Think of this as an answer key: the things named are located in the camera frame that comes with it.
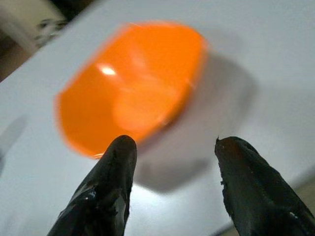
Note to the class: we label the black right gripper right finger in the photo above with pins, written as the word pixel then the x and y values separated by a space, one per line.
pixel 256 196

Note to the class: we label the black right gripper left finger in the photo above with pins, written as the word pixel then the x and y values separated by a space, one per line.
pixel 105 191

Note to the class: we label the orange plastic bowl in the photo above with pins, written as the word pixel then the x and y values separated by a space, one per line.
pixel 128 81

